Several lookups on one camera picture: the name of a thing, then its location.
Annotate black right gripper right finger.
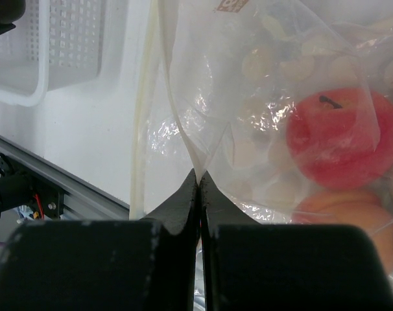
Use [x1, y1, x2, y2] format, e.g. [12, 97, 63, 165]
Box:
[200, 174, 393, 310]

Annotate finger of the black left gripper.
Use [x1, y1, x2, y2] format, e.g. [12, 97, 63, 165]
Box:
[0, 0, 26, 36]

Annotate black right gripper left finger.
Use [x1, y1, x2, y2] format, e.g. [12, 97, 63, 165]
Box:
[0, 171, 197, 310]

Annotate orange toy peach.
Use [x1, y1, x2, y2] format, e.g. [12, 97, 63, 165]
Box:
[291, 189, 393, 274]

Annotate red toy apple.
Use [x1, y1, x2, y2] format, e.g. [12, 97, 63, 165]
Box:
[286, 87, 393, 190]

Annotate clear zip top bag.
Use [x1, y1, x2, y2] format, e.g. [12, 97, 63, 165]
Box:
[130, 0, 393, 282]

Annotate white perforated plastic basket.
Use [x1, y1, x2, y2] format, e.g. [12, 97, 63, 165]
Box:
[0, 1, 128, 107]

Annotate aluminium rail frame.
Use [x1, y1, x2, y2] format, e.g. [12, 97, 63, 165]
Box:
[0, 136, 129, 220]

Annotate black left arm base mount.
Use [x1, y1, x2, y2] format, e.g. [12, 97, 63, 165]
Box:
[0, 152, 65, 220]

